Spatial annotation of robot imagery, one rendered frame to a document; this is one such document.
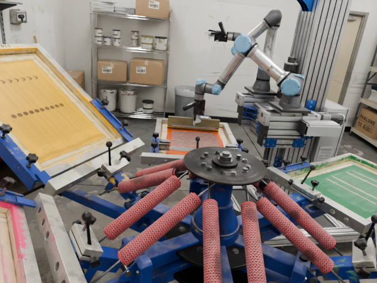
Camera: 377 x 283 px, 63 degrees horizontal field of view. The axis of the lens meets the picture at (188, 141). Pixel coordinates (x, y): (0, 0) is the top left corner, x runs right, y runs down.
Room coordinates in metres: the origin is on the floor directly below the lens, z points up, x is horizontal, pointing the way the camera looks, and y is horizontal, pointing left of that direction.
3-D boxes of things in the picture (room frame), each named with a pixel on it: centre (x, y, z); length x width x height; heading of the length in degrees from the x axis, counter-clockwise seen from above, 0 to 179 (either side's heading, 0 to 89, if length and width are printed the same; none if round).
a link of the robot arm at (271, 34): (2.79, -0.61, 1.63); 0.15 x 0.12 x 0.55; 168
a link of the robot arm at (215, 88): (2.29, -0.15, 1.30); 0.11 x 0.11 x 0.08; 67
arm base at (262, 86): (2.66, -0.58, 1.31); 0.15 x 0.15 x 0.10
